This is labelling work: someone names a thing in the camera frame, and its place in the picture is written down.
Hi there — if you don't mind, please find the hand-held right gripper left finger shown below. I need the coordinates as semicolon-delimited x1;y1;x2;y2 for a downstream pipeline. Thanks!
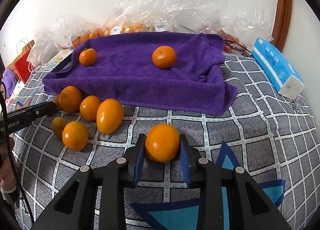
30;134;147;230

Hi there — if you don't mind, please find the purple fuzzy cloth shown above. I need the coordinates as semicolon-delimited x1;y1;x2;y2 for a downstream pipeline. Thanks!
3;69;18;96

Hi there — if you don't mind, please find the wooden door frame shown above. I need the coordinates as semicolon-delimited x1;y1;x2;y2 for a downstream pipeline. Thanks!
271;0;293;54

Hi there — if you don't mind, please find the purple towel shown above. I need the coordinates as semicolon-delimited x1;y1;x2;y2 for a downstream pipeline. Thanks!
42;31;238;115

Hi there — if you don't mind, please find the black cable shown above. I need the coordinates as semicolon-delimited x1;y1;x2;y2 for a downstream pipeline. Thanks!
0;83;34;223

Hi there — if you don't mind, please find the red paper bag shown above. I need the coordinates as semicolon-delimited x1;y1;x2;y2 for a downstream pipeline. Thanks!
6;39;36;84

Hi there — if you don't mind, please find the clear bag of small oranges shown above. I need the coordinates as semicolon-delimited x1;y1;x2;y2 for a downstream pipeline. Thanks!
56;14;105;49

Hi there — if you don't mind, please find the small orange with stem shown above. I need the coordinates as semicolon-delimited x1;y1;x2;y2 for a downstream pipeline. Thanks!
79;48;98;67

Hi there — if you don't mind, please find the printed cardboard box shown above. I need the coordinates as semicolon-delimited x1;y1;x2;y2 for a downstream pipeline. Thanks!
51;50;74;64

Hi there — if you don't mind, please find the labelled clear bag of oranges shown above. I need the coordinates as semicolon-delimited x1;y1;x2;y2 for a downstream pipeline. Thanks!
104;3;151;36

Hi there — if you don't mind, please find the black wire frame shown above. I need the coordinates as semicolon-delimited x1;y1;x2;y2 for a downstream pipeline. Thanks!
224;42;252;57

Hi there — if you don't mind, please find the orange with short stem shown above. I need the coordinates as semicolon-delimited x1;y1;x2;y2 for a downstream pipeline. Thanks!
144;123;180;163

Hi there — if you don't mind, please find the clear bag of yellowish fruit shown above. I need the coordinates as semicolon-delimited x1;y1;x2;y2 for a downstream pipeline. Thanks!
147;0;227;34

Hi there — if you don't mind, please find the clear bag of red fruit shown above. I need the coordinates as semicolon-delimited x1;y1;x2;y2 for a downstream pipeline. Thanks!
219;8;273;54

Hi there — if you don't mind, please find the small greenish yellow fruit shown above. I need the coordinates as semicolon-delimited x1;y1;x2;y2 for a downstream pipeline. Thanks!
51;117;68;137

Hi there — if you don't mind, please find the white plastic bag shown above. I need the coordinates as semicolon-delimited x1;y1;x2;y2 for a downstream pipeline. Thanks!
26;31;63;67

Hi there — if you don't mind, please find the blue tissue pack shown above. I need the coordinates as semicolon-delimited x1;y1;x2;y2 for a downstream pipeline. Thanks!
251;37;305;99

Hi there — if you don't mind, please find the large orange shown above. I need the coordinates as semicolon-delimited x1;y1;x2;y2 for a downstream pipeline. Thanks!
152;46;177;69

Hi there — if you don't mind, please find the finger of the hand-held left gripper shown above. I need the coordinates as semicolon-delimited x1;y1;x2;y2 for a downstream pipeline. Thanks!
6;101;58;123

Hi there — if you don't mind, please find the oval orange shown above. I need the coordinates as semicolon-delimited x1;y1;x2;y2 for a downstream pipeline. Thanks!
96;99;124;135

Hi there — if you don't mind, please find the person's left hand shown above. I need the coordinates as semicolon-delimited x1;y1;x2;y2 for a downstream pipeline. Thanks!
0;141;17;197

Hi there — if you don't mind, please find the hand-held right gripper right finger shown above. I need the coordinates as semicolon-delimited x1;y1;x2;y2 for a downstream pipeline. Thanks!
179;134;293;230

